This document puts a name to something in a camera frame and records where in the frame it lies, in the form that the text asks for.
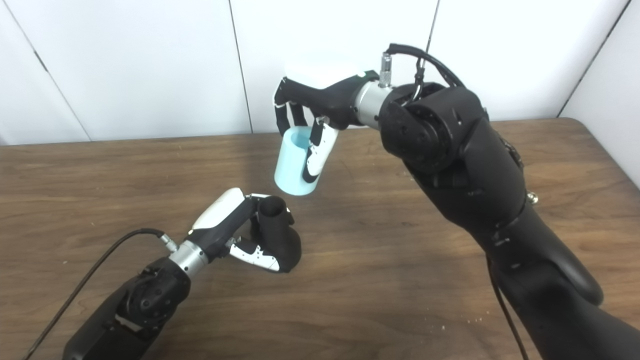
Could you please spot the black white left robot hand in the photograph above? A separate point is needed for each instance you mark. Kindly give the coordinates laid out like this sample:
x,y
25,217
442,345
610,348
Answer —
x,y
222,220

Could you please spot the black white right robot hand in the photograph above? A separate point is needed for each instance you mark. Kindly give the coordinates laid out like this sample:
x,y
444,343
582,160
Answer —
x,y
330,100

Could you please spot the black nozzle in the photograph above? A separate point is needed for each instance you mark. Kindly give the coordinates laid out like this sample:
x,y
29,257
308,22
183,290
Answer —
x,y
280,240

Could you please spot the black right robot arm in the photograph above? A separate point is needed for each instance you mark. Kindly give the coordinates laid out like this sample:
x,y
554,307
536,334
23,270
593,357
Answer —
x,y
475,180

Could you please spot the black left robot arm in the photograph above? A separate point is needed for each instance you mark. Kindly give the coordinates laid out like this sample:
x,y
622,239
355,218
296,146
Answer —
x,y
140,305

